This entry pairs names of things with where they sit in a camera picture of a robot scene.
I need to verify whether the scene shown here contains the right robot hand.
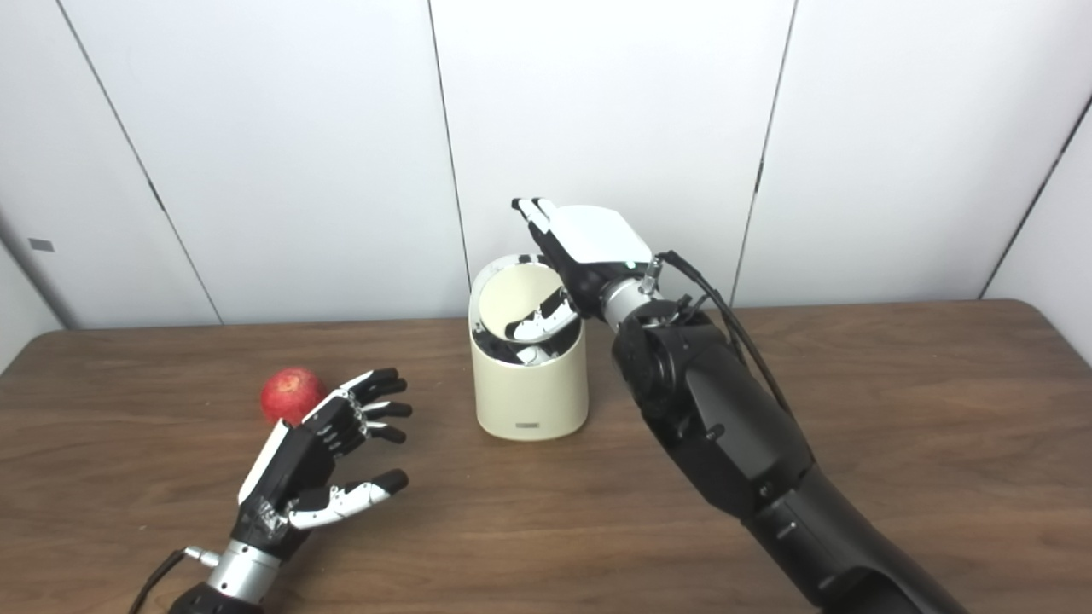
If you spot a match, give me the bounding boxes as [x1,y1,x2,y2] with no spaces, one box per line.
[505,197,656,342]

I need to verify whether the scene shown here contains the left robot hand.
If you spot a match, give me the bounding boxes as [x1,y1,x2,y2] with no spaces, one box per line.
[230,368,413,559]

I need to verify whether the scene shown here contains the red apple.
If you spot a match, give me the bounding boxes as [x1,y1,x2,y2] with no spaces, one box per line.
[260,367,328,426]

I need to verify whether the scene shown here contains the cream round bin lid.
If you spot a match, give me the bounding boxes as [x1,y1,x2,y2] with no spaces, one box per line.
[478,263,566,344]

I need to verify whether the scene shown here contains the cream-colored bin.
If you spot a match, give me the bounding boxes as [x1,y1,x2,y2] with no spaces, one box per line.
[469,253,589,442]

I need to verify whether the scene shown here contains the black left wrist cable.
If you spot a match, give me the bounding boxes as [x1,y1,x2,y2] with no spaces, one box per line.
[128,546,221,614]

